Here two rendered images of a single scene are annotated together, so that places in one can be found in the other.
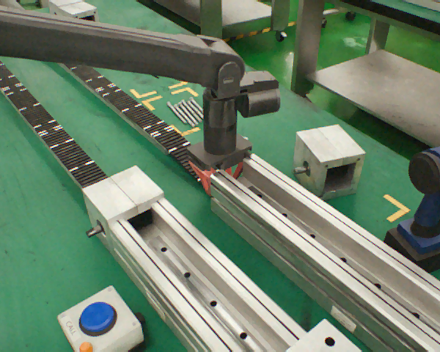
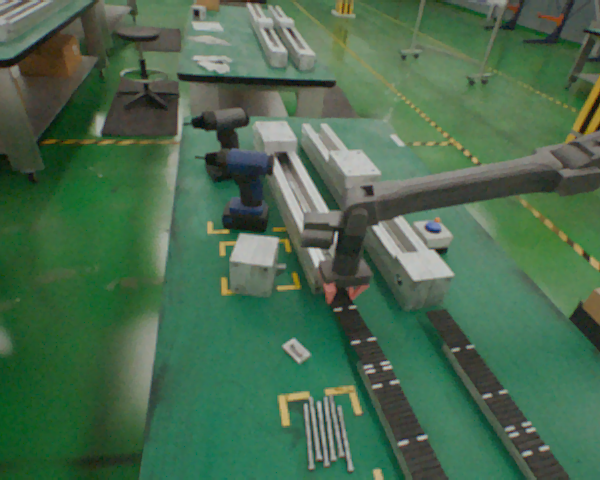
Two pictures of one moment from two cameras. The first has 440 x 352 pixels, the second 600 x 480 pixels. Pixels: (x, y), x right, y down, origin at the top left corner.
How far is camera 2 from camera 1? 1.27 m
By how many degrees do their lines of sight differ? 103
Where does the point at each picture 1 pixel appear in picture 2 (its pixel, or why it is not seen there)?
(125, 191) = (422, 263)
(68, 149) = (483, 378)
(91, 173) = (451, 335)
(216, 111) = not seen: hidden behind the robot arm
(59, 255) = (462, 295)
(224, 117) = not seen: hidden behind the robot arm
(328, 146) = (260, 246)
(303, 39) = not seen: outside the picture
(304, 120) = (196, 354)
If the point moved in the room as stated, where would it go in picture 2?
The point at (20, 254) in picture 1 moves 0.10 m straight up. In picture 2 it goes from (491, 305) to (508, 274)
